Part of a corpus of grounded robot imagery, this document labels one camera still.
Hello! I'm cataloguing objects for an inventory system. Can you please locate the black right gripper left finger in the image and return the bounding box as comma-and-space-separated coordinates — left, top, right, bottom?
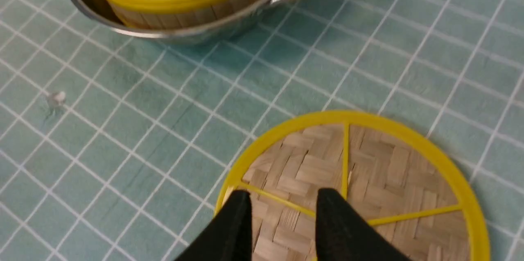
176, 190, 253, 261

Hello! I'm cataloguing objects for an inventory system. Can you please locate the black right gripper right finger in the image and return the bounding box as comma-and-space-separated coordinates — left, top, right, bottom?
316, 188, 409, 261

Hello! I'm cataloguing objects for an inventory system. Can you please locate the woven bamboo lid yellow rim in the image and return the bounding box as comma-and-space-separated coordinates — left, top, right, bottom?
215, 110, 491, 261

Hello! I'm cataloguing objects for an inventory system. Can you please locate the stainless steel pot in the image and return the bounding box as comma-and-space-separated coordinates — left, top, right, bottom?
71, 0, 298, 45

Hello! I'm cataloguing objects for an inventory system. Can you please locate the green checkered tablecloth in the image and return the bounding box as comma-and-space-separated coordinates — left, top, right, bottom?
0, 0, 523, 261

